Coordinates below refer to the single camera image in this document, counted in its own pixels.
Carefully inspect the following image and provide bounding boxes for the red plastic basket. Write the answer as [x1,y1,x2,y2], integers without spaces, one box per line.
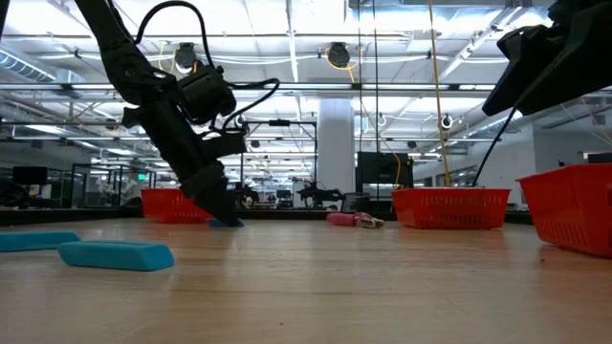
[141,187,214,225]
[515,162,612,260]
[390,186,513,230]

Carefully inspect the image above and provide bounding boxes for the distant black rig frame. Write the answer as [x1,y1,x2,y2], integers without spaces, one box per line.
[238,118,319,211]

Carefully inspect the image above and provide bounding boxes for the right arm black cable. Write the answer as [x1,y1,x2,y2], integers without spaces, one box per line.
[471,107,517,188]

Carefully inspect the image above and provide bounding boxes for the pink-handled hole punch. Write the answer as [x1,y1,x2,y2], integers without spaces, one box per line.
[326,211,386,229]

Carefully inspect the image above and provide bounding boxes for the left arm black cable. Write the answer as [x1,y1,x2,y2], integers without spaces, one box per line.
[135,0,281,131]

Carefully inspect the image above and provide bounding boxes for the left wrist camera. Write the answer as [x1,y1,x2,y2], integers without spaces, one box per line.
[203,129,249,161]

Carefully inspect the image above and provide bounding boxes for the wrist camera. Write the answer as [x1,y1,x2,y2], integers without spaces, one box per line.
[203,129,249,161]
[495,0,589,68]

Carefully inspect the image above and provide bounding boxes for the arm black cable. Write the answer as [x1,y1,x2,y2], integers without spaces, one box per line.
[135,0,281,131]
[471,107,517,188]

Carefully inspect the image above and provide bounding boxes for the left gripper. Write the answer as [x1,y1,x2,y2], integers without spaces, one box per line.
[121,97,242,227]

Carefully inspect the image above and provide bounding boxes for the yellow hanging cable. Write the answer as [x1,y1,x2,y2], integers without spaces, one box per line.
[427,0,453,188]

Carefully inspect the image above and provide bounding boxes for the black ceiling cable reel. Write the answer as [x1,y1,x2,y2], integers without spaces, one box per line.
[327,41,351,69]
[174,41,198,73]

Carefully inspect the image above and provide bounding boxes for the thin black hanging cable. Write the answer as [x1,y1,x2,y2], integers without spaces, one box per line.
[356,0,363,154]

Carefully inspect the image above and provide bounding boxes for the distant black monitor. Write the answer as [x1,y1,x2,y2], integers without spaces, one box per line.
[11,165,49,186]

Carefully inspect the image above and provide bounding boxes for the black hanging cable with coil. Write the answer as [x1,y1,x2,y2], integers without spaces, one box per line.
[371,0,382,202]

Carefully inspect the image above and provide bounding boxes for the black mesh computer case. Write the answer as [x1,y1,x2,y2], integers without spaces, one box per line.
[356,151,415,202]

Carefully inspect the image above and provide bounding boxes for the white building pillar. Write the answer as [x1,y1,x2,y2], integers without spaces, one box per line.
[317,97,358,195]

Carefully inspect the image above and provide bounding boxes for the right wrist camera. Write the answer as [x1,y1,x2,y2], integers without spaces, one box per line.
[495,0,589,68]

